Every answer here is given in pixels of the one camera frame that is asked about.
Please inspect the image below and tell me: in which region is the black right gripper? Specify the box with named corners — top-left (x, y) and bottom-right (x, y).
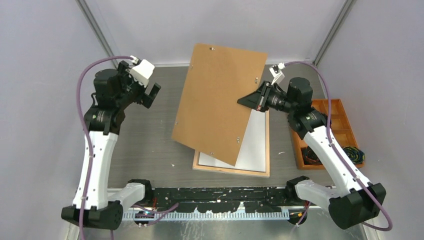
top-left (238, 80), bottom-right (296, 114)

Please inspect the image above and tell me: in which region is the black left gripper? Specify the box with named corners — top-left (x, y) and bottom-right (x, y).
top-left (115, 61), bottom-right (160, 109)

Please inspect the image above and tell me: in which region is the black yellow coiled roll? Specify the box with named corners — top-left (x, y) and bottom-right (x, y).
top-left (342, 146), bottom-right (365, 165)

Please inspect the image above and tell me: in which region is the brown fibreboard backing board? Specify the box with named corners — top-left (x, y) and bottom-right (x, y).
top-left (171, 43), bottom-right (268, 166)

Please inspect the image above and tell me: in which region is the light wooden picture frame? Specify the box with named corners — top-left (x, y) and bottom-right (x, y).
top-left (192, 110), bottom-right (270, 178)

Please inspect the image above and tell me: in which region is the aluminium front rail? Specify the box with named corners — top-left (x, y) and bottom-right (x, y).
top-left (70, 185), bottom-right (372, 222)

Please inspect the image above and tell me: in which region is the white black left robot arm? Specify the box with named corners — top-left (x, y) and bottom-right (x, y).
top-left (61, 56), bottom-right (161, 231)

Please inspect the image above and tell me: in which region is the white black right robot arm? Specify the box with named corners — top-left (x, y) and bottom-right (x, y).
top-left (237, 77), bottom-right (393, 231)

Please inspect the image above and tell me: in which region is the printed photo of people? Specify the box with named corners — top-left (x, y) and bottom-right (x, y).
top-left (197, 110), bottom-right (269, 173)

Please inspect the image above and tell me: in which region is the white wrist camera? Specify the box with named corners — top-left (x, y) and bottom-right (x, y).
top-left (268, 62), bottom-right (286, 85)
top-left (129, 56), bottom-right (155, 88)

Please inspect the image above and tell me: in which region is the black coiled roll lower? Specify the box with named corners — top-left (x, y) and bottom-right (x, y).
top-left (301, 146), bottom-right (322, 166)

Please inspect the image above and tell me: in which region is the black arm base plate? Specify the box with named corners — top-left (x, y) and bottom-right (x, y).
top-left (141, 186), bottom-right (306, 213)

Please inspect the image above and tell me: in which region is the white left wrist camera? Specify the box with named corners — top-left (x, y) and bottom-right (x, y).
top-left (129, 56), bottom-right (155, 88)

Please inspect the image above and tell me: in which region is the orange compartment tray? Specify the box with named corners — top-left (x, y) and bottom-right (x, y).
top-left (289, 98), bottom-right (365, 171)

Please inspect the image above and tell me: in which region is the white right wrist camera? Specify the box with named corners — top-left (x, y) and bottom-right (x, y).
top-left (268, 62), bottom-right (286, 85)

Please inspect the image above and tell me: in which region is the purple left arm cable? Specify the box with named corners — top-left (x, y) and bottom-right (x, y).
top-left (76, 55), bottom-right (180, 240)

